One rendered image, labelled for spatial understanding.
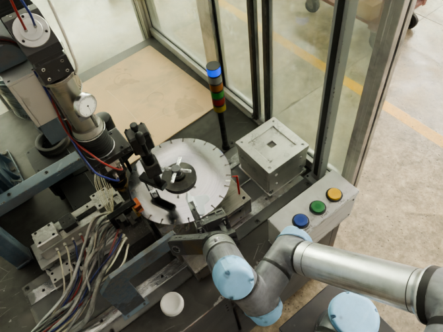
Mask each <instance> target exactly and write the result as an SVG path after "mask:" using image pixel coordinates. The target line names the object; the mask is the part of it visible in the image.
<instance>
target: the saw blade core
mask: <svg viewBox="0 0 443 332"><path fill-rule="evenodd" d="M194 140H195V141H194ZM182 141H183V142H182ZM171 143H172V144H171ZM204 144H205V145H204ZM159 145H160V147H159ZM159 145H157V146H155V148H152V154H155V156H156V158H157V160H158V161H159V163H160V166H161V167H168V166H170V165H171V164H174V163H176V162H177V160H178V158H179V157H181V158H182V159H181V162H184V163H188V164H190V165H192V166H193V167H194V169H195V171H196V181H195V183H194V184H193V186H192V187H191V188H189V189H188V190H186V191H184V192H178V193H176V192H170V191H168V190H166V189H164V190H163V191H161V190H159V189H157V188H154V189H153V190H150V191H148V189H147V187H146V185H145V183H143V182H141V181H140V179H139V176H140V175H141V174H142V173H143V171H144V168H143V166H142V164H141V162H140V160H141V159H142V158H140V160H138V161H137V163H136V165H135V166H134V168H133V169H132V172H131V175H130V177H129V180H130V181H129V184H128V186H129V190H130V191H131V197H132V199H134V198H137V199H138V201H139V202H140V203H141V205H140V206H138V207H137V208H136V210H137V211H138V212H139V213H140V214H141V215H142V216H144V217H145V218H147V219H148V218H149V217H150V218H149V220H151V221H153V222H156V223H161V221H162V223H161V224H164V225H174V224H176V225H180V224H185V223H188V222H189V221H190V222H193V221H194V218H193V216H192V213H191V211H190V208H189V206H188V203H187V201H186V199H185V197H186V193H187V192H189V193H190V195H191V196H199V195H204V194H207V195H209V197H210V200H209V202H208V203H207V204H206V205H205V208H206V213H205V215H207V214H208V213H209V212H211V211H213V210H214V208H216V207H217V206H218V205H219V204H220V203H221V202H222V200H223V198H224V197H225V195H226V194H227V191H228V190H229V187H228V186H229V185H230V182H231V181H230V182H227V181H225V180H231V176H226V175H231V169H230V166H229V162H228V160H227V158H226V156H224V154H223V153H222V152H221V151H220V150H219V149H218V148H216V147H215V146H214V145H212V144H211V143H209V142H206V141H203V140H199V139H194V138H184V139H182V138H179V139H174V140H172V141H167V142H164V143H161V144H159ZM220 156H221V157H220ZM225 165H226V166H225ZM134 170H137V171H134ZM144 172H145V171H144ZM132 180H133V181H132ZM132 190H133V191H132ZM219 196H221V197H222V198H221V197H219ZM212 206H213V207H212ZM150 215H152V216H150ZM205 215H203V216H205ZM188 218H189V220H188ZM162 219H163V220H162ZM174 220H176V222H174Z"/></svg>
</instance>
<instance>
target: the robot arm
mask: <svg viewBox="0 0 443 332"><path fill-rule="evenodd" d="M185 199H186V201H187V203H188V206H189V208H190V211H191V213H192V216H193V218H194V221H193V222H194V225H195V227H196V231H197V233H198V234H193V235H174V236H171V238H170V239H169V241H168V245H169V248H170V250H171V253H172V254H173V256H185V255H200V254H203V255H204V258H205V260H206V263H207V265H208V267H209V270H210V273H211V274H212V278H213V281H214V284H215V286H216V288H217V289H218V290H219V292H220V294H221V295H222V296H224V297H225V298H228V299H231V300H233V301H234V302H235V303H236V304H237V305H238V306H239V307H240V308H241V309H242V311H244V313H245V315H246V316H247V317H249V318H251V319H252V320H253V321H254V322H255V323H256V324H257V325H259V326H263V327H265V326H269V325H271V324H273V323H275V322H276V321H277V320H278V319H279V318H280V316H281V314H282V309H283V304H282V302H281V300H280V297H279V296H280V294H281V293H282V291H283V290H284V288H285V287H286V285H287V284H288V282H289V280H290V279H291V278H292V276H293V274H294V273H296V274H298V275H302V276H305V277H308V278H311V279H314V280H316V281H320V282H322V283H326V284H328V285H331V286H333V287H337V288H339V289H343V290H345V291H348V292H342V293H340V294H338V295H337V296H335V297H334V298H333V299H332V300H331V302H330V304H329V306H328V309H327V310H324V311H323V312H322V313H321V314H320V315H319V317H318V319H317V321H316V324H315V326H314V332H378V330H379V326H380V316H379V313H378V310H377V309H376V307H375V305H374V304H373V303H372V302H371V301H370V300H369V299H371V300H375V301H377V302H380V303H383V304H386V305H389V306H392V307H395V308H397V309H400V310H403V311H406V312H409V313H412V314H415V316H416V318H417V319H418V321H419V322H420V323H422V324H424V325H426V327H425V330H424V332H443V267H440V266H437V265H428V266H427V267H425V268H424V269H421V268H418V267H413V266H410V265H405V264H402V263H397V262H392V261H389V260H383V259H380V258H375V257H372V256H368V255H364V254H359V253H356V252H351V251H348V250H343V249H340V248H334V247H331V246H327V245H323V244H319V243H315V242H313V241H312V239H311V237H310V236H309V235H308V234H307V233H306V232H305V231H304V230H302V229H299V228H298V227H295V226H287V227H286V228H285V229H284V230H283V231H282V232H281V233H280V235H278V236H277V237H276V239H275V242H274V243H273V245H272V246H271V247H270V249H269V250H268V251H267V253H266V254H265V256H264V257H263V258H262V260H261V261H260V263H259V264H258V265H257V267H256V268H255V270H254V269H253V268H252V267H251V266H250V265H249V264H248V262H247V261H246V260H245V259H244V257H243V256H242V254H241V253H240V251H239V249H238V247H237V246H238V245H240V243H239V239H238V238H237V233H236V231H235V229H232V228H231V225H230V222H229V219H228V217H227V215H226V213H225V212H224V210H223V208H222V207H221V208H219V209H216V210H214V211H211V212H209V213H208V215H207V216H206V217H203V218H200V216H203V215H205V213H206V208H205V205H206V204H207V203H208V202H209V200H210V197H209V195H207V194H204V195H199V196H191V195H190V193H189V192H187V193H186V197H185ZM197 208H198V210H199V212H198V211H197ZM219 211H220V212H219Z"/></svg>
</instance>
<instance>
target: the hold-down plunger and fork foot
mask: <svg viewBox="0 0 443 332"><path fill-rule="evenodd" d="M139 179H140V181H141V182H143V183H145V185H146V187H147V189H148V191H150V189H149V188H148V185H150V186H153V187H154V188H157V189H159V190H161V191H163V190H164V189H165V188H166V186H167V182H166V181H165V180H162V179H161V177H160V176H159V175H158V176H156V177H154V178H152V179H149V178H148V176H147V175H146V173H145V172H144V171H143V173H142V174H141V175H140V176H139ZM147 184H148V185H147Z"/></svg>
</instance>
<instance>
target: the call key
mask: <svg viewBox="0 0 443 332"><path fill-rule="evenodd" d="M328 197H329V199H331V200H339V199H340V198H341V192H340V190H338V189H337V188H331V189H329V191H328Z"/></svg>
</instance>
